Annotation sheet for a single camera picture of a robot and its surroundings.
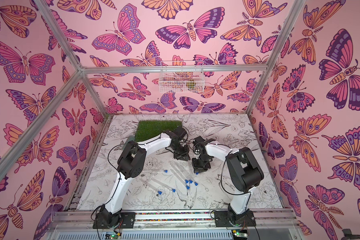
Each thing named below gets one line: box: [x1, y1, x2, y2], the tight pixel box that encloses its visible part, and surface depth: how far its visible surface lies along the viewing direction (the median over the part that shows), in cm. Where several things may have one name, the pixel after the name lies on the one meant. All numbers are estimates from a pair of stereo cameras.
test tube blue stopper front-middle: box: [151, 178, 176, 193], surface depth 87 cm
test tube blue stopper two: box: [169, 162, 190, 190], surface depth 91 cm
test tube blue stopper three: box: [175, 161, 199, 186], surface depth 92 cm
